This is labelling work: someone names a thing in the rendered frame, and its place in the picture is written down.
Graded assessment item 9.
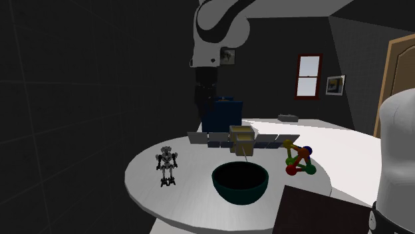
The dark blue chair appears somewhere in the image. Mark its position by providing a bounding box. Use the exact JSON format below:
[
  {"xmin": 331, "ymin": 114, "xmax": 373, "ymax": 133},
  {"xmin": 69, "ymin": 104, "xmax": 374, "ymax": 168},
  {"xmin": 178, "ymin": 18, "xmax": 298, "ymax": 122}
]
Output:
[{"xmin": 200, "ymin": 96, "xmax": 244, "ymax": 134}]

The satellite model with solar panels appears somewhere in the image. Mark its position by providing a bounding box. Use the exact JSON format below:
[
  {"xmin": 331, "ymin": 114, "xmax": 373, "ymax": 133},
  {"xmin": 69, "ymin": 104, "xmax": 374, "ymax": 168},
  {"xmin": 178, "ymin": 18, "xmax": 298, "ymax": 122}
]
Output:
[{"xmin": 187, "ymin": 124, "xmax": 301, "ymax": 163}]

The grey black robot figure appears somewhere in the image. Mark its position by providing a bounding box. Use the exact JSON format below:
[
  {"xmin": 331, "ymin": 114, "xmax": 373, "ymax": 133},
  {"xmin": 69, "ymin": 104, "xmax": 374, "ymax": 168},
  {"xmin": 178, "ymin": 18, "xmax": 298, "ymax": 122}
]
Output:
[{"xmin": 155, "ymin": 146, "xmax": 179, "ymax": 188}]

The small grey flat box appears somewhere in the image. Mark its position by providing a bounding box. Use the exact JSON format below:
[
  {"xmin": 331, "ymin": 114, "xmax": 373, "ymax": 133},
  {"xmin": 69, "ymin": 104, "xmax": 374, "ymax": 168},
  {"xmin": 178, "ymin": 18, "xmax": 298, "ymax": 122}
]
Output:
[{"xmin": 277, "ymin": 113, "xmax": 299, "ymax": 123}]

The red framed window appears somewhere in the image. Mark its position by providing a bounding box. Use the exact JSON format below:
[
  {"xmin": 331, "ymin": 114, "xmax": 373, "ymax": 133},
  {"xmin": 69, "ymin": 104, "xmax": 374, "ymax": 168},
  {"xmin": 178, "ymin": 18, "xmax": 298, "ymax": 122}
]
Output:
[{"xmin": 293, "ymin": 53, "xmax": 324, "ymax": 100}]

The dark teal bowl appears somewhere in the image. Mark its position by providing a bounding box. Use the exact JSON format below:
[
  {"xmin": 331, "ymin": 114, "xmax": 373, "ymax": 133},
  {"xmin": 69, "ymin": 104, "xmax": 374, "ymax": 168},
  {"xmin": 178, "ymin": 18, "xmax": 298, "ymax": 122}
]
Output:
[{"xmin": 211, "ymin": 161, "xmax": 269, "ymax": 206}]

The round white table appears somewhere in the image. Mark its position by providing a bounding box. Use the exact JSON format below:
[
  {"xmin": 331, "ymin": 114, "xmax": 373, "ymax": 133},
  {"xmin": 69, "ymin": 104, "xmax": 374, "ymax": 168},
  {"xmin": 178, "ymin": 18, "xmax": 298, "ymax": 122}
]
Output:
[{"xmin": 124, "ymin": 134, "xmax": 333, "ymax": 234}]

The colourful ball and stick toy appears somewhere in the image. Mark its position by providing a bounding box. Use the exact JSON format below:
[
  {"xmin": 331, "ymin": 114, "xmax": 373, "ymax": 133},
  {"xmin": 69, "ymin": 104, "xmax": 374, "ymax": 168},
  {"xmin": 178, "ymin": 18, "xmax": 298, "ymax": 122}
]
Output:
[{"xmin": 282, "ymin": 139, "xmax": 317, "ymax": 177}]

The dark brown robot stand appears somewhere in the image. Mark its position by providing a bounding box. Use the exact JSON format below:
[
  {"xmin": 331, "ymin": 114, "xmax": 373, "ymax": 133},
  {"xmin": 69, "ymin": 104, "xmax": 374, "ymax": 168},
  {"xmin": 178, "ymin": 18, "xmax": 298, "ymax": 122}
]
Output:
[{"xmin": 273, "ymin": 184, "xmax": 374, "ymax": 234}]

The light brown wooden door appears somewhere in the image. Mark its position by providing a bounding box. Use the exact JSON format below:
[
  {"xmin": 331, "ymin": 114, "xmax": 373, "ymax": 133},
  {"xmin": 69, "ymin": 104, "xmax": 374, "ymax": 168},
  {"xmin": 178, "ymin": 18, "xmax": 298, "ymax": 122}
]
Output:
[{"xmin": 372, "ymin": 33, "xmax": 415, "ymax": 139}]

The wall picture with dark frame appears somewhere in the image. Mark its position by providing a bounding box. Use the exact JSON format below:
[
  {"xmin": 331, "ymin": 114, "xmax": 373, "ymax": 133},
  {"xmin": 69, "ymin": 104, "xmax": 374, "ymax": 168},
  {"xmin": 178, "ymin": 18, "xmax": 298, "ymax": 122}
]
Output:
[{"xmin": 219, "ymin": 47, "xmax": 237, "ymax": 66}]

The wall picture with pale frame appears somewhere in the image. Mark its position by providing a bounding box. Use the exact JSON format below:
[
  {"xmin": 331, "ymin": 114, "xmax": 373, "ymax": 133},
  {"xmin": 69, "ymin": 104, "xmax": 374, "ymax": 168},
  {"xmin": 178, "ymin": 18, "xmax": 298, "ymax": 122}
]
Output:
[{"xmin": 325, "ymin": 74, "xmax": 346, "ymax": 96}]

